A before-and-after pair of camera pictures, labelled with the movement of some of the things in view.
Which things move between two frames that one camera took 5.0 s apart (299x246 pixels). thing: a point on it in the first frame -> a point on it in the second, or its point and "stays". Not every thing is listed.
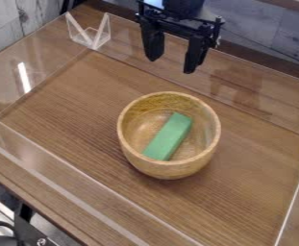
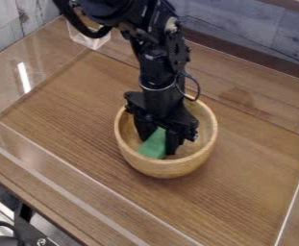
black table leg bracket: (27, 233) stays
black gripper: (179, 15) -> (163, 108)
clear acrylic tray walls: (135, 154) stays
